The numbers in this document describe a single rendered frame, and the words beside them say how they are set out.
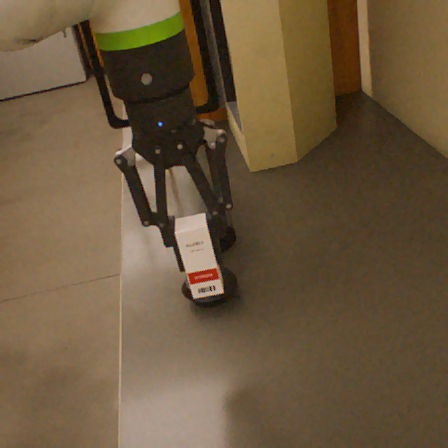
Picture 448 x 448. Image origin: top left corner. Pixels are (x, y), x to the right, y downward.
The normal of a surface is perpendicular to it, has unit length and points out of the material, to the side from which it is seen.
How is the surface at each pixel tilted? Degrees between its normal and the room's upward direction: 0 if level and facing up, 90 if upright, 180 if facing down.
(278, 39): 90
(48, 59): 90
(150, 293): 0
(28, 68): 90
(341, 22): 90
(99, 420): 0
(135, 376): 0
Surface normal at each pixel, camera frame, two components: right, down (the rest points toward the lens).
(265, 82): 0.14, 0.50
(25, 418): -0.17, -0.84
